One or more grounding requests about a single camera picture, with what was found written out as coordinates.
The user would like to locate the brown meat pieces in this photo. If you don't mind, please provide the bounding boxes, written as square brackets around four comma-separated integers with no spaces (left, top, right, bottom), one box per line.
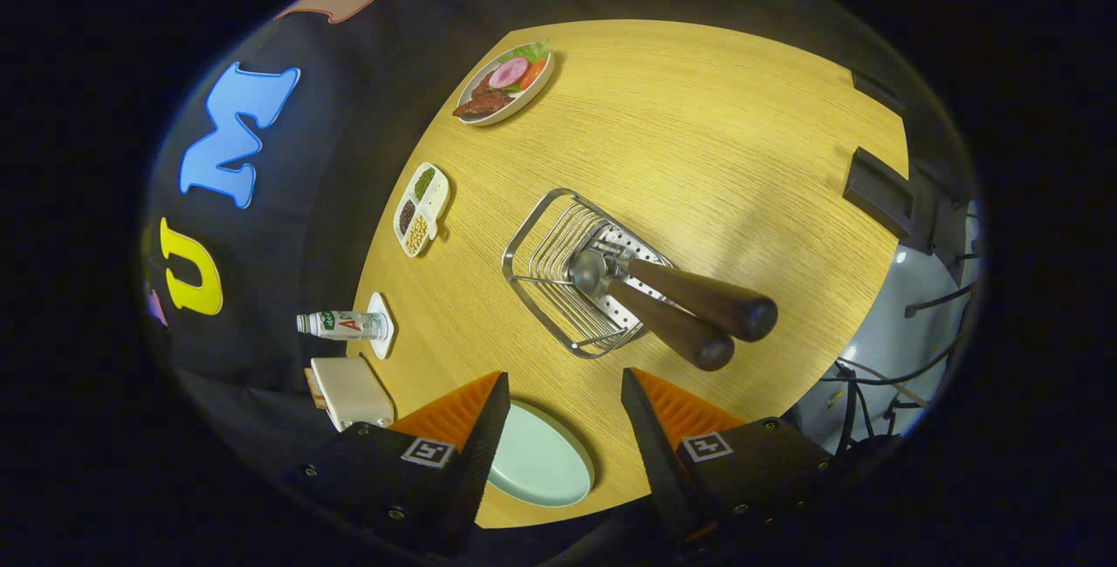
[454,70,516,120]

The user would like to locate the white plastic drink bottle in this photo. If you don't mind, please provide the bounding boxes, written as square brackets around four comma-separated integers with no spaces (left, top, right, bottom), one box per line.
[296,311,390,341]

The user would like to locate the cream toaster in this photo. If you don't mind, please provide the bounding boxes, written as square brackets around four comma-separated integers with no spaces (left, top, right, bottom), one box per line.
[311,356,395,434]

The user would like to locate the metal wire basket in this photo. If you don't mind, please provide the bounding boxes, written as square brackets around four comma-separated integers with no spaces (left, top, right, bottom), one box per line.
[502,188,675,360]

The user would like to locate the white divided tray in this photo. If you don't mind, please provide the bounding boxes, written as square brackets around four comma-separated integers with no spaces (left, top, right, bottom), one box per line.
[394,162,451,257]

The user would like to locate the pink ham slice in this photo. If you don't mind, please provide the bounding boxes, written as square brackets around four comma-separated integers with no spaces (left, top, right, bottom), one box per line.
[488,57,530,90]

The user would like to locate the pale green plate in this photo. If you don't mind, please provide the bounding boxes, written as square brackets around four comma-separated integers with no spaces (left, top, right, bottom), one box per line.
[487,400,596,509]

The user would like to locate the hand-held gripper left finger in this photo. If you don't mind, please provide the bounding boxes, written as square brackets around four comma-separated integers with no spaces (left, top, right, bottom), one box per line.
[284,371,511,559]

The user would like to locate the white square coaster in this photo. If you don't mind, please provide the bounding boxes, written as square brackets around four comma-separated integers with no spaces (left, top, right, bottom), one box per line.
[367,291,396,360]

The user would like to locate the green lettuce leaf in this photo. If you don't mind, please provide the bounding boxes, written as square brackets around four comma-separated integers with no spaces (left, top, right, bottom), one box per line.
[499,41,552,66]

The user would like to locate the black backdrop cloth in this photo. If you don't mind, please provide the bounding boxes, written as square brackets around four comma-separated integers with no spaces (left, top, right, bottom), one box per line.
[140,0,961,498]

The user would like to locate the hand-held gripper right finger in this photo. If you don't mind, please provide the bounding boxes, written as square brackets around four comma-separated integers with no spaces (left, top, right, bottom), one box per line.
[621,367,834,550]

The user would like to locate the bundle of black cables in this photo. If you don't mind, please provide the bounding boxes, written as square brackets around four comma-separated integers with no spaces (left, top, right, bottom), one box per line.
[820,236,983,456]

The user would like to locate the white round food plate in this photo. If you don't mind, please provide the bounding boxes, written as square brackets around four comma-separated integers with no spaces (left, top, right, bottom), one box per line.
[452,41,556,126]

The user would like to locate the spoon with wooden handle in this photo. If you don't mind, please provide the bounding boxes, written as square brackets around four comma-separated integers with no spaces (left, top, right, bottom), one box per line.
[569,250,736,372]

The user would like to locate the fork with wooden handle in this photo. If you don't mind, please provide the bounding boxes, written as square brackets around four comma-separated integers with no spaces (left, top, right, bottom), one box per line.
[592,238,779,343]

